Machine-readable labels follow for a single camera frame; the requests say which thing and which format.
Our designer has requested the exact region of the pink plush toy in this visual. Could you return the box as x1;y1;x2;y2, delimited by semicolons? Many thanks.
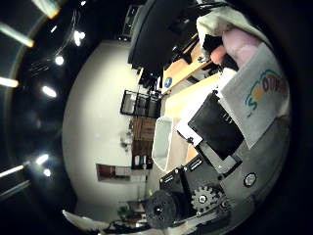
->
209;28;291;150

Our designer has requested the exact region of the black wire shelf rack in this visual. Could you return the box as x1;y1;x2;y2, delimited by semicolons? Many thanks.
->
119;89;163;119

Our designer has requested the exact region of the brown wooden cabinet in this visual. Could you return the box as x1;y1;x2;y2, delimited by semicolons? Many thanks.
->
131;117;157;170

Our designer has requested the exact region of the computer monitor on stand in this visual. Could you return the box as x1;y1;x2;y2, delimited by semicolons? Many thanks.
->
127;0;200;76

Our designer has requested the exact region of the wooden side desk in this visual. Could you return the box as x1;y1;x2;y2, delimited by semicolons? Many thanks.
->
160;40;213;96

